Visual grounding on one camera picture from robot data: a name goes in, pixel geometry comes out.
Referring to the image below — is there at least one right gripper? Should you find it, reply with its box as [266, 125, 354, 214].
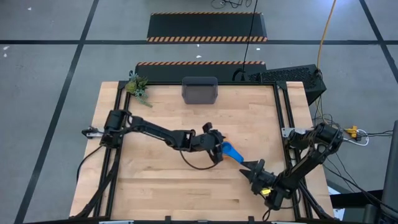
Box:
[239, 159, 277, 194]

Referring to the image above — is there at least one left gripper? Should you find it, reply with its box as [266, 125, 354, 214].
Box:
[196, 122, 227, 164]

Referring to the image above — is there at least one blue measuring cup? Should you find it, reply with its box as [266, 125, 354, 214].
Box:
[221, 141, 245, 164]

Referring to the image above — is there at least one grey translucent basket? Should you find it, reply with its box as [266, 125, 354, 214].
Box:
[181, 76, 219, 105]

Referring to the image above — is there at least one black perforated computer tower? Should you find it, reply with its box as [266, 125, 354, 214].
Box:
[256, 64, 328, 106]

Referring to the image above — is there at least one green succulent plant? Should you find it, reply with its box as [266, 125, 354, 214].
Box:
[125, 70, 154, 108]

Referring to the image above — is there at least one yellow plug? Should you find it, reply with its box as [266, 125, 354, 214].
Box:
[345, 125, 359, 139]

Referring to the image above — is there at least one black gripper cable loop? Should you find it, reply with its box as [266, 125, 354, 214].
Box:
[179, 149, 219, 171]

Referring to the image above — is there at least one black striped floor cable ramp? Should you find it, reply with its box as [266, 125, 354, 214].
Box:
[135, 60, 268, 83]
[146, 12, 269, 43]

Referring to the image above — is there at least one black aluminium table frame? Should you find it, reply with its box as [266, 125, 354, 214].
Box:
[70, 80, 335, 223]

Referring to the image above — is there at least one white cable loop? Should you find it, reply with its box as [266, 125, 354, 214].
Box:
[343, 129, 370, 147]

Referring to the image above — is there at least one slanted black hanging cable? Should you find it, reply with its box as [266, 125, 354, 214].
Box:
[242, 0, 259, 82]

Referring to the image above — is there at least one black arm base cable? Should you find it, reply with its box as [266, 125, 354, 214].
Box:
[76, 144, 105, 185]

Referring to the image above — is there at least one black floor cable bundle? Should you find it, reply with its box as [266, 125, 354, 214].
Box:
[211, 0, 253, 10]

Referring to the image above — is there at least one yellow hanging cable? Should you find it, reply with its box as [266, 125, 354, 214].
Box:
[316, 0, 338, 71]

